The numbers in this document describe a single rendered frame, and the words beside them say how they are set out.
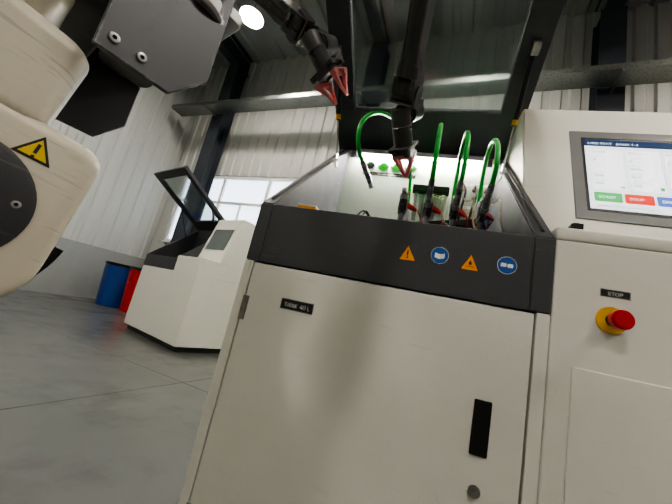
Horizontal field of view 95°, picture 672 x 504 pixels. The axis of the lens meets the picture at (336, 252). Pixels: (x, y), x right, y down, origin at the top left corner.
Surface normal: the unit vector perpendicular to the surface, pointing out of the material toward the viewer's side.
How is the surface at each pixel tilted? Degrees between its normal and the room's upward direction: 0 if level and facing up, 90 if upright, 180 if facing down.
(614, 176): 76
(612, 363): 90
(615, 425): 90
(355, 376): 90
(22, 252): 90
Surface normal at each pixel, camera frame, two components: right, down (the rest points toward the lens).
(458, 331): -0.23, -0.25
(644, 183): -0.18, -0.47
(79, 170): 0.79, 0.05
